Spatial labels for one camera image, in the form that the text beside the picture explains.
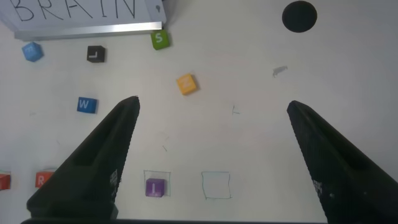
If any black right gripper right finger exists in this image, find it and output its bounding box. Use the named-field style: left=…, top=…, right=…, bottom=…
left=286, top=100, right=398, bottom=223

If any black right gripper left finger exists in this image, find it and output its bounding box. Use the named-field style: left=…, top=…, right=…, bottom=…
left=21, top=96, right=141, bottom=222

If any orange letter R block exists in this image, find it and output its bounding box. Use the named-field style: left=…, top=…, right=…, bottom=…
left=35, top=169, right=55, bottom=189

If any yellow letter N block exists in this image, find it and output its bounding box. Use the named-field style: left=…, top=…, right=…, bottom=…
left=176, top=73, right=199, bottom=96

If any purple letter I block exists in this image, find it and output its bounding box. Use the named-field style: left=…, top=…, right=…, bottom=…
left=145, top=177, right=165, bottom=198

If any blue letter W block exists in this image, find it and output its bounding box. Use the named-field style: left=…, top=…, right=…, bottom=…
left=76, top=96, right=99, bottom=114

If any orange letter B block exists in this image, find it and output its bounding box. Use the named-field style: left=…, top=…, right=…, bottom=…
left=0, top=170, right=12, bottom=190

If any black letter L block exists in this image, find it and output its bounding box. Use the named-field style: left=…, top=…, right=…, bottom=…
left=86, top=45, right=106, bottom=63

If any light blue letter block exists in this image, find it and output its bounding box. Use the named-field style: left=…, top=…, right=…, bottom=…
left=21, top=41, right=44, bottom=63

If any green letter S block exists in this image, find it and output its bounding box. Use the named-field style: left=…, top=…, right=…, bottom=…
left=150, top=29, right=171, bottom=51

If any white BRAIN sign board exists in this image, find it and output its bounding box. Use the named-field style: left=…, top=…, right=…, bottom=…
left=0, top=0, right=167, bottom=41

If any black table cable hole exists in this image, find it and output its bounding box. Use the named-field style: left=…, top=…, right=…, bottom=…
left=281, top=0, right=318, bottom=34

